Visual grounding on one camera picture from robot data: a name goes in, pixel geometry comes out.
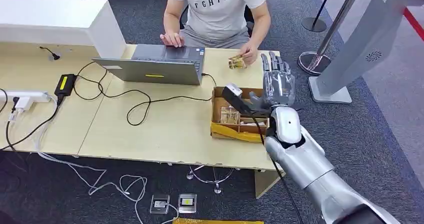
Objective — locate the grey kiosk stand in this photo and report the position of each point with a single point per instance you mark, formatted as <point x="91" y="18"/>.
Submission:
<point x="366" y="44"/>

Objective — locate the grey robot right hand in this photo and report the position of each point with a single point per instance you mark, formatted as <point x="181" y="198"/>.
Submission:
<point x="280" y="88"/>

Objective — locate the thin card pile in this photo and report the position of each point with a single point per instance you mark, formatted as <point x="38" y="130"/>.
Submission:
<point x="256" y="123"/>

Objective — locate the floor socket yellow insert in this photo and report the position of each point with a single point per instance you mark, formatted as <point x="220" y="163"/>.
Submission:
<point x="187" y="203"/>

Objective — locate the chrome stanchion post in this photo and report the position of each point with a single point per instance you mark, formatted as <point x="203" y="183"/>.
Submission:
<point x="314" y="62"/>

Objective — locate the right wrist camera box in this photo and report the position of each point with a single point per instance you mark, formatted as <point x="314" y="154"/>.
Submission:
<point x="234" y="95"/>

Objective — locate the yellow flat object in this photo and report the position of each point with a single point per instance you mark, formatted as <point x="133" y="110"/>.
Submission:
<point x="218" y="221"/>

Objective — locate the yellow tape strip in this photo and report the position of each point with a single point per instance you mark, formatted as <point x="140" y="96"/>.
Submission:
<point x="232" y="133"/>

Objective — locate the person's right hand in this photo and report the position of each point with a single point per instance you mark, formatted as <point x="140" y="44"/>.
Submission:
<point x="173" y="39"/>

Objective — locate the person's left hand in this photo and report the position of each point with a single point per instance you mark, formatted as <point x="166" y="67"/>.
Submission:
<point x="250" y="52"/>

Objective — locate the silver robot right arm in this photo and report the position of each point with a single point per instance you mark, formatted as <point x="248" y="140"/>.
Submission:
<point x="304" y="163"/>

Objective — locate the red barrier belt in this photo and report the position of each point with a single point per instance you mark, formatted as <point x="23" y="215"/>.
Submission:
<point x="414" y="22"/>

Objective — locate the pale desk leg panel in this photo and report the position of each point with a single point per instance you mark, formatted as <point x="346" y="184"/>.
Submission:
<point x="265" y="182"/>

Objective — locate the wooden card box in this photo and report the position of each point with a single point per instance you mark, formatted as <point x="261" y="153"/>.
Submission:
<point x="220" y="98"/>

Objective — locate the chrome stool base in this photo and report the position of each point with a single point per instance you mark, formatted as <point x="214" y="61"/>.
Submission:
<point x="215" y="182"/>

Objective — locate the person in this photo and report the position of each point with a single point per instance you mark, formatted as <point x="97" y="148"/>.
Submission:
<point x="217" y="14"/>

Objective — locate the floor socket white insert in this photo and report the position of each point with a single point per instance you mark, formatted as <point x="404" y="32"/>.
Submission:
<point x="160" y="204"/>

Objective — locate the grey laptop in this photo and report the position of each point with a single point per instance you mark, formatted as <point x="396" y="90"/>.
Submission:
<point x="159" y="70"/>

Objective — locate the white plug charger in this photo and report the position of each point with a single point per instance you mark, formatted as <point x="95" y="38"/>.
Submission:
<point x="23" y="105"/>

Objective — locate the white counter block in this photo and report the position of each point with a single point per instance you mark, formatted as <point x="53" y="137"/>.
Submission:
<point x="49" y="19"/>

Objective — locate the black stanchion post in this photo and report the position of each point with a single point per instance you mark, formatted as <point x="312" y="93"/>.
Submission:
<point x="313" y="24"/>

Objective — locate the white power strip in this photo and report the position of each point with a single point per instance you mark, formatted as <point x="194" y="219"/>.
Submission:
<point x="31" y="95"/>

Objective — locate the black power adapter yellow label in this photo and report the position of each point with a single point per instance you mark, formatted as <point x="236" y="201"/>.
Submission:
<point x="65" y="83"/>

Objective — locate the clear card stack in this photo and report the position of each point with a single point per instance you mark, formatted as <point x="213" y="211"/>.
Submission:
<point x="230" y="115"/>

